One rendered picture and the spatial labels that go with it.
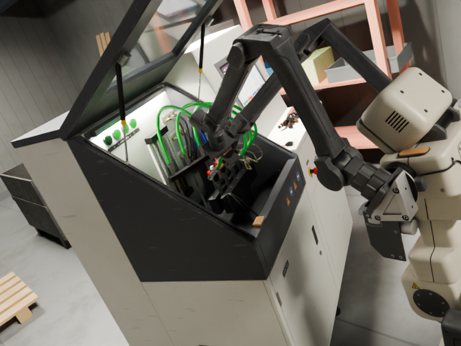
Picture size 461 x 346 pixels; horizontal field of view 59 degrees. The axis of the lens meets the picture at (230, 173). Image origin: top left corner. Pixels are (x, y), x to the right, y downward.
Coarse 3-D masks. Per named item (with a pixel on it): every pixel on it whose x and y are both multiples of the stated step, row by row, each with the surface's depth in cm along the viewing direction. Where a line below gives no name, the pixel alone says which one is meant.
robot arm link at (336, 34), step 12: (324, 24) 136; (312, 36) 138; (324, 36) 137; (336, 36) 136; (312, 48) 142; (336, 48) 136; (348, 48) 134; (348, 60) 135; (360, 60) 133; (360, 72) 133; (372, 72) 132; (372, 84) 132; (384, 84) 130
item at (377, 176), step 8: (368, 168) 99; (376, 168) 100; (400, 168) 99; (360, 176) 99; (368, 176) 98; (376, 176) 97; (384, 176) 97; (392, 176) 97; (352, 184) 101; (360, 184) 99; (368, 184) 97; (376, 184) 97; (384, 184) 95; (368, 192) 98; (376, 192) 96; (384, 192) 93; (376, 200) 95; (368, 208) 98
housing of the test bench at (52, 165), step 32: (32, 160) 160; (64, 160) 153; (64, 192) 162; (64, 224) 172; (96, 224) 165; (96, 256) 175; (96, 288) 187; (128, 288) 178; (128, 320) 190; (160, 320) 181
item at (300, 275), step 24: (312, 216) 204; (288, 240) 170; (312, 240) 199; (288, 264) 166; (312, 264) 194; (288, 288) 163; (312, 288) 189; (288, 312) 160; (312, 312) 185; (312, 336) 180
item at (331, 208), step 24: (192, 48) 205; (216, 48) 213; (192, 72) 196; (216, 72) 204; (264, 72) 252; (264, 120) 229; (312, 144) 221; (312, 168) 215; (312, 192) 210; (336, 192) 254; (336, 216) 246; (336, 240) 238; (336, 264) 231
